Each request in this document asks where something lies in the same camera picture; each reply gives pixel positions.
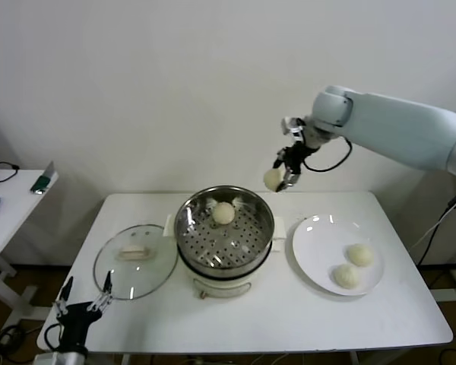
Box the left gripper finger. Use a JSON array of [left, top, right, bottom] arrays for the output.
[[87, 270, 114, 312], [52, 276, 74, 317]]

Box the white side table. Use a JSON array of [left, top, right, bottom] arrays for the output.
[[0, 169, 60, 316]]

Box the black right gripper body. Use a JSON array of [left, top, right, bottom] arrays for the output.
[[283, 141, 311, 174]]

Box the white electric cooker pot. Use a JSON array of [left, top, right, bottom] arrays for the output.
[[163, 214, 286, 301]]

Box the black laptop cable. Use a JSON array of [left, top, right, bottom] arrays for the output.
[[0, 162, 21, 186]]

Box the round glass pot lid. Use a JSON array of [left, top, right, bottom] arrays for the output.
[[93, 224, 179, 301]]

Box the white round plate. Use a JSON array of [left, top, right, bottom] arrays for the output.
[[291, 214, 385, 297]]

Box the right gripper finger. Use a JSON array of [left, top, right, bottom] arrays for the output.
[[272, 148, 288, 169], [275, 169, 302, 193]]

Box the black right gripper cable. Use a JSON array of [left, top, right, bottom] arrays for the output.
[[302, 138, 353, 173]]

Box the stainless steel steamer basket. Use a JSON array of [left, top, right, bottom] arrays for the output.
[[174, 185, 275, 269]]

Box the white wall cable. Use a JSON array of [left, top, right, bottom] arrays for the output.
[[409, 205, 455, 250]]

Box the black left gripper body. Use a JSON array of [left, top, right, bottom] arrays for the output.
[[59, 302, 103, 345]]

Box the white steamed baozi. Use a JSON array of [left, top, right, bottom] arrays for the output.
[[211, 202, 236, 226], [344, 243, 375, 268], [332, 264, 362, 290], [263, 168, 286, 192]]

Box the green and silver card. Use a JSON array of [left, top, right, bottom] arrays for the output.
[[30, 161, 59, 195]]

